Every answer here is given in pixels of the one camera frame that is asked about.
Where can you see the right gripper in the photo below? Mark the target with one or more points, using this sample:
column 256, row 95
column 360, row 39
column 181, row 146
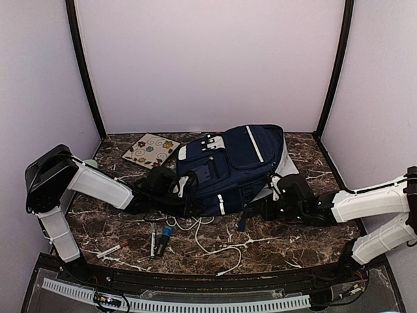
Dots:
column 268, row 212

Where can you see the navy blue student backpack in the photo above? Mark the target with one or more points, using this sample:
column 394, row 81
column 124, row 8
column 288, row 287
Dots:
column 232, row 168

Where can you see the right black frame post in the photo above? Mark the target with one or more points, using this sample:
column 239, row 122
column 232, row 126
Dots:
column 336, row 70

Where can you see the black frame post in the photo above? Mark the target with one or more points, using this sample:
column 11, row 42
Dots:
column 336, row 70
column 82, row 67

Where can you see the red capped white marker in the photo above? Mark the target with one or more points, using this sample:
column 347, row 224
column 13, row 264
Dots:
column 111, row 250

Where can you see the green capped white marker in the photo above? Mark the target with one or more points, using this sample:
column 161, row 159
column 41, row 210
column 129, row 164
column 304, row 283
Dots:
column 153, row 240

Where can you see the pale green ceramic bowl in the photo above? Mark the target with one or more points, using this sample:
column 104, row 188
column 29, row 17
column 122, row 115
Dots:
column 91, row 162

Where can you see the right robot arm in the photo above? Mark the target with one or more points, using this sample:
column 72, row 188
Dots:
column 291, row 198

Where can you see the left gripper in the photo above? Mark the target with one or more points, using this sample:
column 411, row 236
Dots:
column 189, row 201

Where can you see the grey slotted cable duct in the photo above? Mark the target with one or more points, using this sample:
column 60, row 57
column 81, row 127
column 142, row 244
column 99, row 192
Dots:
column 164, row 301

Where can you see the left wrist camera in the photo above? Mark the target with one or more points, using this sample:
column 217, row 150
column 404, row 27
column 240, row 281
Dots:
column 184, row 185

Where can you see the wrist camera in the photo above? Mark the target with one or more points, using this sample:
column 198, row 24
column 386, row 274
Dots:
column 184, row 185
column 273, row 184

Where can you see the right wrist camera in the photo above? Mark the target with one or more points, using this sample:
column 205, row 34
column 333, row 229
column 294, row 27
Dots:
column 273, row 184

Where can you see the left black frame post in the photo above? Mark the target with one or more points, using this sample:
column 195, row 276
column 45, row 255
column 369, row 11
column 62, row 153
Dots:
column 82, row 67

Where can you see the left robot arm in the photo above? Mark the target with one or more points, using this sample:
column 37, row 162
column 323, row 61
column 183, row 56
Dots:
column 57, row 172

